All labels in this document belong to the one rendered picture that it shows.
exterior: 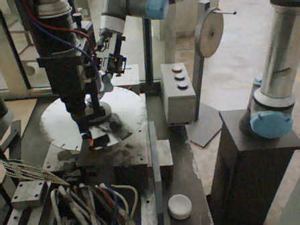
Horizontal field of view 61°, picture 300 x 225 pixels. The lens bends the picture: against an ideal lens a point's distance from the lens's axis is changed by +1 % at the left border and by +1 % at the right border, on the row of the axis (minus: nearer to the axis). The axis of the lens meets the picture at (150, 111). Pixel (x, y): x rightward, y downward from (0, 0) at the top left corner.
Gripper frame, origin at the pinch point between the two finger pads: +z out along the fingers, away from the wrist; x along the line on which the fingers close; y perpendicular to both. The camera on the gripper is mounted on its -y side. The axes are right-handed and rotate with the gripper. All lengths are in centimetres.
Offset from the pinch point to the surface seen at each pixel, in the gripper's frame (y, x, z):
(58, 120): -4.0, -9.9, 9.2
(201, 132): -36, 135, 27
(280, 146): 43, 53, 7
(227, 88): -55, 202, -14
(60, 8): 23.4, -27.3, -17.7
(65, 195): 18.6, -17.8, 21.5
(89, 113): 9.3, -8.5, 3.7
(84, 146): 14.7, -12.1, 11.2
